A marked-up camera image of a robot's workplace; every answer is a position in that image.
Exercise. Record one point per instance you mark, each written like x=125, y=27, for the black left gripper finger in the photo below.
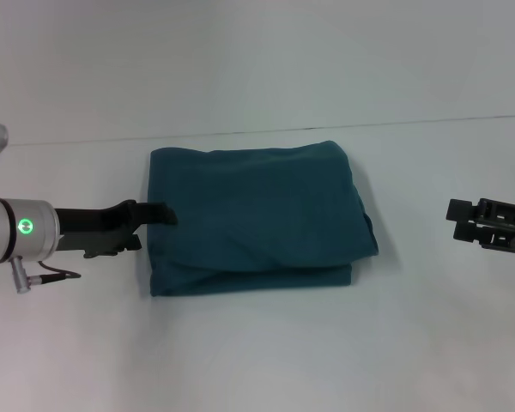
x=156, y=213

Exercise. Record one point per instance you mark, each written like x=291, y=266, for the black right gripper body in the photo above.
x=502, y=227

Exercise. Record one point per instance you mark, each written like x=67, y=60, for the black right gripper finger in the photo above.
x=465, y=234
x=460, y=211

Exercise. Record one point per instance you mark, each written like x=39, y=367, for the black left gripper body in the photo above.
x=98, y=229

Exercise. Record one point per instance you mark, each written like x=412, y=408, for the teal t-shirt with FREE print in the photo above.
x=257, y=214

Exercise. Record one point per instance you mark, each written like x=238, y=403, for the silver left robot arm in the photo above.
x=13, y=232

